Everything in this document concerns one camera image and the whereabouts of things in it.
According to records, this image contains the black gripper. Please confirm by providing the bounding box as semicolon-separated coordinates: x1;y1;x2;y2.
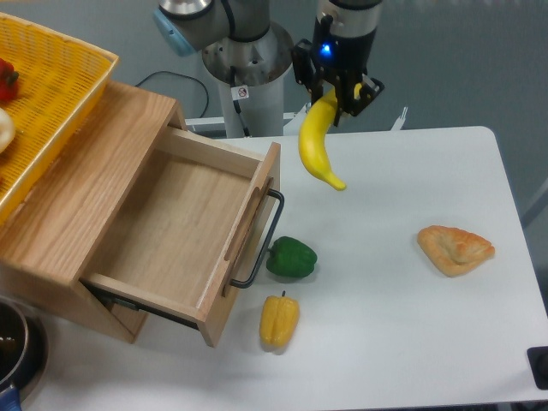
291;8;384;127

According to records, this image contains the yellow banana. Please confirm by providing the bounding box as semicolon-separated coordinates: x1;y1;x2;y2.
298;88;347;191

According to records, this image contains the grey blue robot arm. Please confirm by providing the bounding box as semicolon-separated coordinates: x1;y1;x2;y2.
153;1;384;119

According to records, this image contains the open wooden top drawer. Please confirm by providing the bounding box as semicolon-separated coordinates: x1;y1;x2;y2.
81;128;281;346

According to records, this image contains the wooden drawer cabinet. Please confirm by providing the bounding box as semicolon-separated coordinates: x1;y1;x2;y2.
1;81;184;343

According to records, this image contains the green bell pepper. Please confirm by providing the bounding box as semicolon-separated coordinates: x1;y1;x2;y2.
266;236;318;278

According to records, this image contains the toasted bread piece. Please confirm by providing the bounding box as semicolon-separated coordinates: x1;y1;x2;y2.
417;225;496;277

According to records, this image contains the yellow bell pepper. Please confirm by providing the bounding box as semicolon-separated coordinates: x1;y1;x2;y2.
259;291;300;348

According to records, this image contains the yellow plastic basket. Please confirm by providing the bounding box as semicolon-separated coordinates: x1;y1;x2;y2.
1;13;118;220

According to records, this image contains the black corner object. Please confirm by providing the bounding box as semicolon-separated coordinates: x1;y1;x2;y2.
527;346;548;390

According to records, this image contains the red bell pepper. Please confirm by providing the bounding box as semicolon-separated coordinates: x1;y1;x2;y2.
0;59;19;102

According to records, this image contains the white round food item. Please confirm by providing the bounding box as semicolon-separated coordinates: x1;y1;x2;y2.
0;109;16;152

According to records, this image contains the dark metal pot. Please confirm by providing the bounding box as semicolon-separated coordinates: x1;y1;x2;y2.
1;297;49;410

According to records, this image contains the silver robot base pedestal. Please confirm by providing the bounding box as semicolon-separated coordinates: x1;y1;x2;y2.
202;21;293;139

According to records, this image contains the black cable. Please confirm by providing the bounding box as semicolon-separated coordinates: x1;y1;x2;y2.
134;70;210;120

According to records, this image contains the black metal drawer handle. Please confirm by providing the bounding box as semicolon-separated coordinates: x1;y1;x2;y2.
229;188;285;289

